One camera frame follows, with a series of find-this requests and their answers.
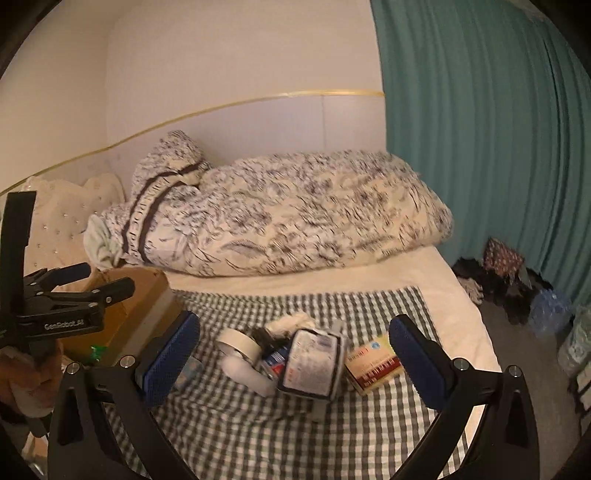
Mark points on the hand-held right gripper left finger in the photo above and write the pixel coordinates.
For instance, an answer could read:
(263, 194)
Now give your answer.
(171, 355)

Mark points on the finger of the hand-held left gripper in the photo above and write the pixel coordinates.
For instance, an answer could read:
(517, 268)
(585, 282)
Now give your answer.
(111, 290)
(69, 273)

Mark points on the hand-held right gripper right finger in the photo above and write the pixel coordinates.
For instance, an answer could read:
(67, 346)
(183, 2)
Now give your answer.
(415, 364)

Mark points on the brown cardboard box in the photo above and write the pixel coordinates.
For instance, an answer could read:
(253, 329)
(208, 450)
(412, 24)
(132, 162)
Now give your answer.
(138, 295)

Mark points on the small cream carton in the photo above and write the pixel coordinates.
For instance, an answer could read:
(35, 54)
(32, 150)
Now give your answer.
(369, 364)

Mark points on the beige tape roll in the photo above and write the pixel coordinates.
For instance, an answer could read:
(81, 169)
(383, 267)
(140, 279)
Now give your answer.
(254, 353)

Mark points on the white labelled plastic package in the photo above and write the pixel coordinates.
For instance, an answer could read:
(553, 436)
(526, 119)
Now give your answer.
(309, 364)

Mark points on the clear floss pick container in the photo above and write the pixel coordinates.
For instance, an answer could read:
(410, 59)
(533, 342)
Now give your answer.
(277, 362)

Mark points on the white lace cloth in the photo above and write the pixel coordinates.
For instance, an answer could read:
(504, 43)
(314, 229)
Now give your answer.
(291, 323)

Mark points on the person's left hand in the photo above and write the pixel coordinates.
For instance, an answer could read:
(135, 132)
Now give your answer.
(27, 392)

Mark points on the small pale packet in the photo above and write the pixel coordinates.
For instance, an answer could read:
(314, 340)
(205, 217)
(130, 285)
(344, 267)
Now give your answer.
(193, 370)

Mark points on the pale green towel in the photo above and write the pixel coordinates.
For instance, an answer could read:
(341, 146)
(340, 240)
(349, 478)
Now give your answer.
(101, 244)

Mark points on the green patterned packet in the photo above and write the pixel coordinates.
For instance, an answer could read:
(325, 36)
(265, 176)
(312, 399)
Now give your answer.
(97, 353)

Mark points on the cream tufted headboard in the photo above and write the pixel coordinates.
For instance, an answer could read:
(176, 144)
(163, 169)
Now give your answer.
(69, 207)

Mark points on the floral pillow with dark stripe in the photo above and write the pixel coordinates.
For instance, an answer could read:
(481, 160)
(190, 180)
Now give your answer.
(157, 184)

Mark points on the dark clothes pile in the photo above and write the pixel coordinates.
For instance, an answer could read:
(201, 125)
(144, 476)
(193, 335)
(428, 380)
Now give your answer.
(512, 300)

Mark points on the green checked cloth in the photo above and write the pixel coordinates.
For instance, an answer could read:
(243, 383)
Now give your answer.
(258, 438)

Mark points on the dark patterned cloth bag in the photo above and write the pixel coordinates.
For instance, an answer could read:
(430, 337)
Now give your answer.
(503, 258)

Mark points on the blue wrapped bottle pack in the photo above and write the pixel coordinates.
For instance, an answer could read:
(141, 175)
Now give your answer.
(549, 311)

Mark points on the clear wrapped bottle pack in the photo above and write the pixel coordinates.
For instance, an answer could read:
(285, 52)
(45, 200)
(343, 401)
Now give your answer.
(577, 341)

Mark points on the floral duvet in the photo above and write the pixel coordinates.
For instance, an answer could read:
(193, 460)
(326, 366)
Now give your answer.
(323, 207)

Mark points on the teal curtain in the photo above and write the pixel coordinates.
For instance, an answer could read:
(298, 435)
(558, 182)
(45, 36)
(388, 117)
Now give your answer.
(485, 138)

